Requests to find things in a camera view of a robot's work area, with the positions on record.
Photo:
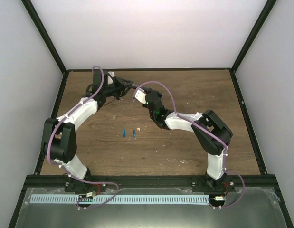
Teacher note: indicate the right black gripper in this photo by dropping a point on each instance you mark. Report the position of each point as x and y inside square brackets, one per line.
[149, 90]

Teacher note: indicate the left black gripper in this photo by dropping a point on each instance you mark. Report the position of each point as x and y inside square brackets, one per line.
[119, 83]

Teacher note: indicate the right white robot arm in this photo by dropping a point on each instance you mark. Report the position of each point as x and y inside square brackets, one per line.
[212, 133]

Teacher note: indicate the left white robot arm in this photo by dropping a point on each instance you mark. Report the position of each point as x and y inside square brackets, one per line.
[59, 143]

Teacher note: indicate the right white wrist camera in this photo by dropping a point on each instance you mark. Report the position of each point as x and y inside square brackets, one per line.
[139, 96]

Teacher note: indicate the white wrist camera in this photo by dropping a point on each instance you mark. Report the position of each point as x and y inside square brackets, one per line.
[139, 96]
[110, 77]

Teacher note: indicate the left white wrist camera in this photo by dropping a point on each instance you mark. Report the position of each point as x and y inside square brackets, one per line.
[110, 77]

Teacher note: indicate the left black frame post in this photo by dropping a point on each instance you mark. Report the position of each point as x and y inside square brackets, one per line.
[44, 34]

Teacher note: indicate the black frame post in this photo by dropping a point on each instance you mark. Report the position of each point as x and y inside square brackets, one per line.
[253, 33]
[44, 34]

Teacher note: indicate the light blue slotted cable duct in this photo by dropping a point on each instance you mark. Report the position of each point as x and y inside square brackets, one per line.
[120, 199]

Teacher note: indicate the black aluminium front rail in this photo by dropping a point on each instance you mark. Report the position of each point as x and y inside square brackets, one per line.
[195, 182]

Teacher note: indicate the right black frame post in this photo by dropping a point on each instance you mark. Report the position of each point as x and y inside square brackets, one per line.
[253, 33]

